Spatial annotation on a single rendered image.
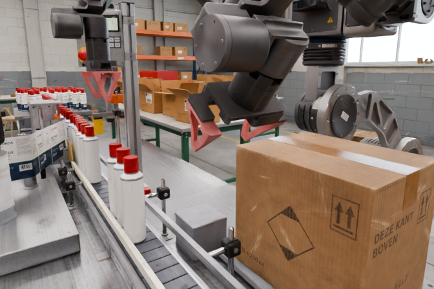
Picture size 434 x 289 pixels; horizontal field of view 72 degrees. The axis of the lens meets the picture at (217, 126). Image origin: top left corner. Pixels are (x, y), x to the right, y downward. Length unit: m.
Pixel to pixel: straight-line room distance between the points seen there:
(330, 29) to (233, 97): 0.64
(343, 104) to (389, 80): 5.25
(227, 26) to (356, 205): 0.32
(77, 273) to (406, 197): 0.68
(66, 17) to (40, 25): 7.71
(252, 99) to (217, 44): 0.11
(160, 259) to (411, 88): 5.70
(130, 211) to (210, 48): 0.50
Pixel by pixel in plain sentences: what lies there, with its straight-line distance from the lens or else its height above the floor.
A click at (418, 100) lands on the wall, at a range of 6.08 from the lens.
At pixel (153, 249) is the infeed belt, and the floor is 0.88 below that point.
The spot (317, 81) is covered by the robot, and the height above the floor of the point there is 1.24.
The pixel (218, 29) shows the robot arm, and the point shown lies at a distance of 0.30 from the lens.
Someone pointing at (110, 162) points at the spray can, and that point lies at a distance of 0.84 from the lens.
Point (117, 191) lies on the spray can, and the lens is 0.80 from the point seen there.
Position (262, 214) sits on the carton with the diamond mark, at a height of 0.99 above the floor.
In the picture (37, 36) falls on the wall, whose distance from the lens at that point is 8.55.
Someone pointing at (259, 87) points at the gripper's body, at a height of 1.26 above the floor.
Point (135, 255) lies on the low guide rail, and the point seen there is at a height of 0.92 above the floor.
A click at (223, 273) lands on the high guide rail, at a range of 0.53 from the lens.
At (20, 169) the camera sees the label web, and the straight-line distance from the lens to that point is 1.20.
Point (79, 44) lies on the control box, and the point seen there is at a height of 1.36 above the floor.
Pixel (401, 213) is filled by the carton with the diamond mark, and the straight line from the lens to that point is 0.58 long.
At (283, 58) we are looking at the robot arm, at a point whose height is 1.29.
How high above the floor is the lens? 1.28
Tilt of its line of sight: 11 degrees down
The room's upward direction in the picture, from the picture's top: straight up
